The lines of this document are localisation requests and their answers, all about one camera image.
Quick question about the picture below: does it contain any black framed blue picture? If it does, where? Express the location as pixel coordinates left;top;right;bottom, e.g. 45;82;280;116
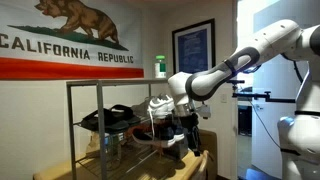
171;18;217;83

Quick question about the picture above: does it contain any clear plastic jar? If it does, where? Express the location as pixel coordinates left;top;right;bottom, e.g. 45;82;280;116
102;132;125;168

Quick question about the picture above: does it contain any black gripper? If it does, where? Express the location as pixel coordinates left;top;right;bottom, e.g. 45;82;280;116
172;111;202;157

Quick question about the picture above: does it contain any black sandal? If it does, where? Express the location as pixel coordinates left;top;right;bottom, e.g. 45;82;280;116
109;104;142;126
79;108;130;135

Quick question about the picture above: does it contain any light wooden table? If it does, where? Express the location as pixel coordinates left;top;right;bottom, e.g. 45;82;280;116
32;149;210;180

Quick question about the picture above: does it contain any California Republic flag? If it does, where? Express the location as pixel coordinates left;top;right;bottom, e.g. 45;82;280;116
0;0;145;81

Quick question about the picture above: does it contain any clear bottle green cap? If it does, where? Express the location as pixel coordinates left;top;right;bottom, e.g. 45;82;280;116
154;54;167;80

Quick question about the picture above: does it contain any white sneaker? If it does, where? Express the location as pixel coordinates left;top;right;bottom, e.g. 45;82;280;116
147;94;176;120

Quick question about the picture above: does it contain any grey metal shoe rack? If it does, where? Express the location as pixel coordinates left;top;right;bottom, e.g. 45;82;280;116
65;78;188;180

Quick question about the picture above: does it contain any brown chair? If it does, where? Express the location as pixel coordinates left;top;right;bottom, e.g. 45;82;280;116
191;129;219;180

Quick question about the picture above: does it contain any navy blue sneaker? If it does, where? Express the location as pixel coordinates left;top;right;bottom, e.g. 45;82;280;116
131;124;186;149

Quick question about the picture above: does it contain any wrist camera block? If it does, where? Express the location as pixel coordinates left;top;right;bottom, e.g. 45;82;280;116
196;104;212;120

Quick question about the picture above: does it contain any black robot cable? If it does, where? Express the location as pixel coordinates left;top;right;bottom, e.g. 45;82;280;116
249;53;305;149

